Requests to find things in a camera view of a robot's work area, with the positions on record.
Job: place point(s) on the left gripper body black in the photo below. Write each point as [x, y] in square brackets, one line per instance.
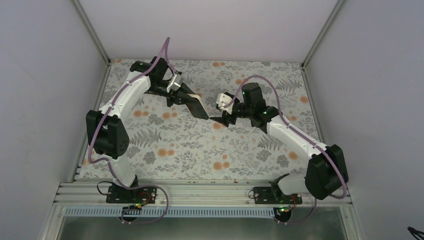
[171, 97]

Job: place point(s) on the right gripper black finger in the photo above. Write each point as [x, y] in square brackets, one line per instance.
[222, 98]
[225, 119]

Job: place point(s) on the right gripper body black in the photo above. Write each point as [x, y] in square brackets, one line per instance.
[247, 110]

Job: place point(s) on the dark blue phone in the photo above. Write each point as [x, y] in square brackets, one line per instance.
[199, 113]

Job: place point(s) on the beige phone case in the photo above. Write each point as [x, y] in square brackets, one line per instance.
[195, 100]

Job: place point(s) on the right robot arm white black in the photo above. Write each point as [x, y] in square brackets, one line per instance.
[326, 169]

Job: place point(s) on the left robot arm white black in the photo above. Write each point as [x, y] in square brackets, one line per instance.
[108, 139]

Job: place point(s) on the floral patterned table mat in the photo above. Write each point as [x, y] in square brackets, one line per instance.
[169, 143]

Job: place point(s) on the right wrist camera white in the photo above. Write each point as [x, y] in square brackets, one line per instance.
[224, 100]

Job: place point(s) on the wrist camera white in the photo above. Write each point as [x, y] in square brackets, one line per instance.
[224, 100]
[174, 83]

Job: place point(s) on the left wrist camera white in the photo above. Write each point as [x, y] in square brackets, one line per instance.
[174, 83]

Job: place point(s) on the right aluminium frame post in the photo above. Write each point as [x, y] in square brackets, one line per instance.
[322, 33]

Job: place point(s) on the aluminium frame post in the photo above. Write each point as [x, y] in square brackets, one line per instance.
[91, 31]
[322, 33]

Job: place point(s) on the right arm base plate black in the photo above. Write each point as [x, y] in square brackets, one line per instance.
[264, 195]

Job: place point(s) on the left aluminium frame post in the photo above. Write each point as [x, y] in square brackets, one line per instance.
[91, 31]

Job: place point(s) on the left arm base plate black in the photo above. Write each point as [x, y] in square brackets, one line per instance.
[118, 195]

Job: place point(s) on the slotted cable duct grey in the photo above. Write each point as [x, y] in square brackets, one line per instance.
[172, 212]

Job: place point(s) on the aluminium mounting rail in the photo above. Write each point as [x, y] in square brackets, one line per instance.
[181, 193]

